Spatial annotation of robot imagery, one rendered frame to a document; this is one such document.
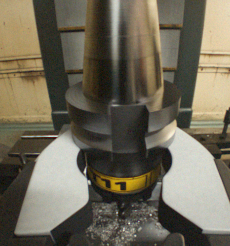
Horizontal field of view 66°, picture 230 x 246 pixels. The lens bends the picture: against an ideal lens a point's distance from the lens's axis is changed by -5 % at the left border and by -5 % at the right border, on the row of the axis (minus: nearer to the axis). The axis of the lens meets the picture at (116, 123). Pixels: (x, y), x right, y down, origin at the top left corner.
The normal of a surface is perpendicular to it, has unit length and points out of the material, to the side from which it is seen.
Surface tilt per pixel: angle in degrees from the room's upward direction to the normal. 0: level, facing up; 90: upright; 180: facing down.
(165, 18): 88
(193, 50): 90
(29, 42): 90
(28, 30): 90
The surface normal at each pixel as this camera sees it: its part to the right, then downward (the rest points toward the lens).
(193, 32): -0.02, 0.49
